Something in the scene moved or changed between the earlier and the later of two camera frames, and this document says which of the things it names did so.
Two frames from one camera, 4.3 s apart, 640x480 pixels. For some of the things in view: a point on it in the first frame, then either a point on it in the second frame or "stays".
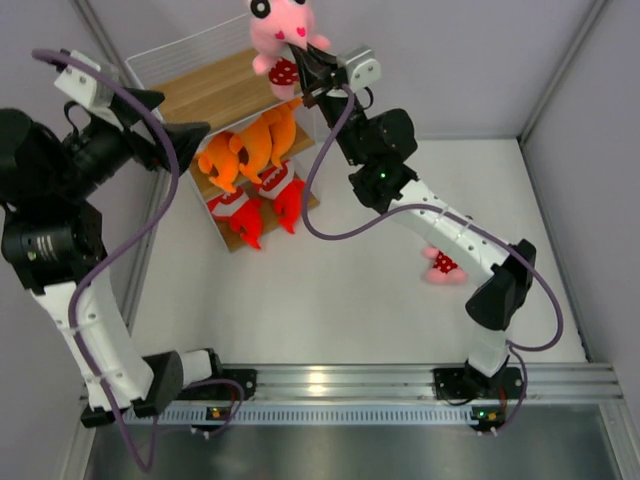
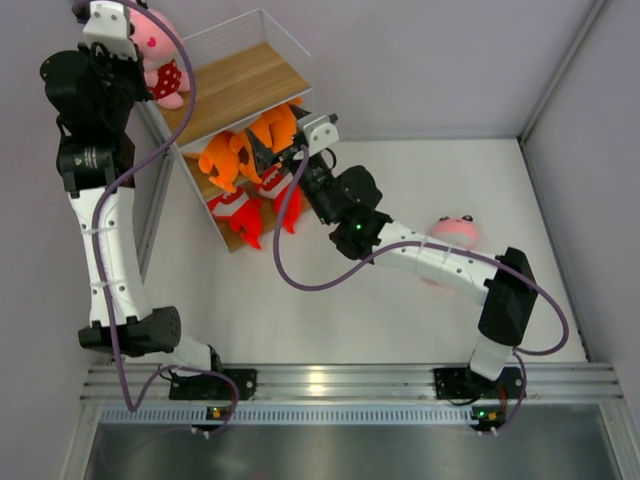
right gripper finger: [314, 65] -> [262, 157]
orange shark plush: [220, 160] stays
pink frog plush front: [273, 26] -> [160, 52]
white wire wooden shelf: [257, 166] stays
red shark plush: [288, 193] stays
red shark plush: [241, 211] stays
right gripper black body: [347, 136] -> [315, 180]
